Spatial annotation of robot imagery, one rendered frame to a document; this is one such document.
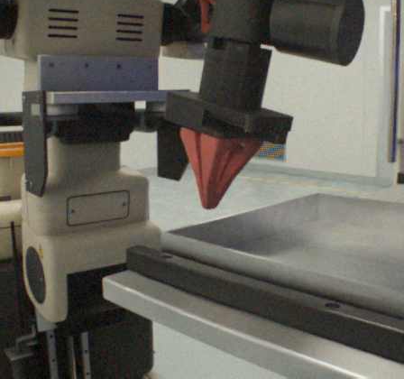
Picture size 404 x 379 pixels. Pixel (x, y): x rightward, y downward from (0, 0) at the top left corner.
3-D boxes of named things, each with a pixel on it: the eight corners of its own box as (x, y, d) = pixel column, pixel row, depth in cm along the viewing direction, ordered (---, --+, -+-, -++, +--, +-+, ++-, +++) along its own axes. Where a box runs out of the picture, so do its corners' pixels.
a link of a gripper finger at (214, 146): (203, 222, 43) (223, 115, 41) (148, 195, 48) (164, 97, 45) (251, 212, 48) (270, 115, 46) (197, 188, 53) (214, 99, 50)
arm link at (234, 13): (243, -21, 46) (207, -34, 41) (308, -14, 42) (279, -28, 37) (229, 50, 47) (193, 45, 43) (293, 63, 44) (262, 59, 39)
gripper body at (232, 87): (247, 139, 40) (265, 45, 38) (160, 109, 46) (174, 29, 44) (291, 137, 44) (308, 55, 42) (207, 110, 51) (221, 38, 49)
